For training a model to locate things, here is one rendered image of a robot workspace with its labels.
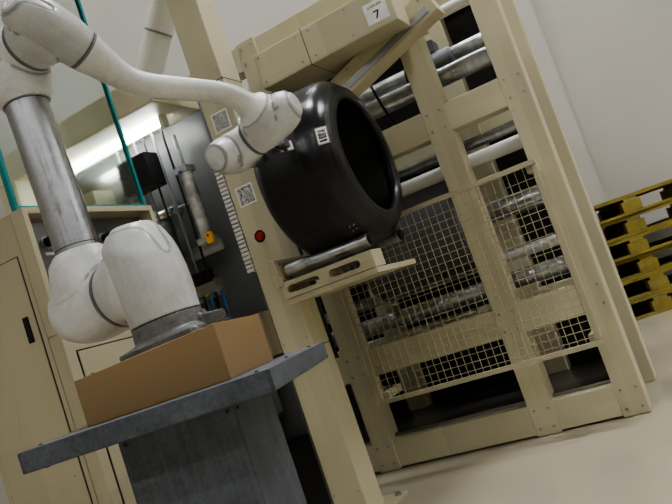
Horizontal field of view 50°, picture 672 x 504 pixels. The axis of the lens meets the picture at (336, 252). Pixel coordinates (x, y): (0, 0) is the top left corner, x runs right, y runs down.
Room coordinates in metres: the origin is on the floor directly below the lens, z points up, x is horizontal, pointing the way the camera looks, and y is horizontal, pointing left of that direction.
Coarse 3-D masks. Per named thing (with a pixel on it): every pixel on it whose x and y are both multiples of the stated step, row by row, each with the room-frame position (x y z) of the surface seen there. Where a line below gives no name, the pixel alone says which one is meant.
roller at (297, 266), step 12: (348, 240) 2.38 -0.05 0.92; (360, 240) 2.35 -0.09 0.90; (372, 240) 2.35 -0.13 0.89; (324, 252) 2.41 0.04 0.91; (336, 252) 2.39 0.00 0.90; (348, 252) 2.38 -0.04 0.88; (288, 264) 2.48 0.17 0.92; (300, 264) 2.45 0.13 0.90; (312, 264) 2.43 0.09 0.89; (288, 276) 2.49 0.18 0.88
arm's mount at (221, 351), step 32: (256, 320) 1.63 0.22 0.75; (160, 352) 1.38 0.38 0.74; (192, 352) 1.37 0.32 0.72; (224, 352) 1.37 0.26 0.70; (256, 352) 1.56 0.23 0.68; (96, 384) 1.40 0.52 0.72; (128, 384) 1.39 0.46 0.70; (160, 384) 1.38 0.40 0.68; (192, 384) 1.37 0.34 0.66; (96, 416) 1.40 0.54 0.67
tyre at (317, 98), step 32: (320, 96) 2.31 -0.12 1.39; (352, 96) 2.51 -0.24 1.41; (352, 128) 2.72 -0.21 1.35; (288, 160) 2.26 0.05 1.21; (320, 160) 2.22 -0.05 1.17; (352, 160) 2.79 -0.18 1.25; (384, 160) 2.72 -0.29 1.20; (288, 192) 2.28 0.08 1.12; (320, 192) 2.25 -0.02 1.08; (352, 192) 2.27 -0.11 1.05; (384, 192) 2.73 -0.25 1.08; (288, 224) 2.35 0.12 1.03; (320, 224) 2.33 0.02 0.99; (384, 224) 2.42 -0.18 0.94
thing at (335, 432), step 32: (192, 0) 2.57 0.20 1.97; (192, 32) 2.59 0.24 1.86; (192, 64) 2.61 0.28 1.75; (224, 64) 2.60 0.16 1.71; (256, 192) 2.57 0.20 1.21; (256, 224) 2.59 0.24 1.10; (256, 256) 2.61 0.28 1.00; (288, 256) 2.59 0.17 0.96; (288, 320) 2.59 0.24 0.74; (320, 320) 2.66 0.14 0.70; (288, 352) 2.61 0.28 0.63; (320, 384) 2.57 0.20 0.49; (320, 416) 2.59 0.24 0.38; (352, 416) 2.66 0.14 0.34; (320, 448) 2.61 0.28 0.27; (352, 448) 2.59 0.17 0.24; (352, 480) 2.57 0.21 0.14
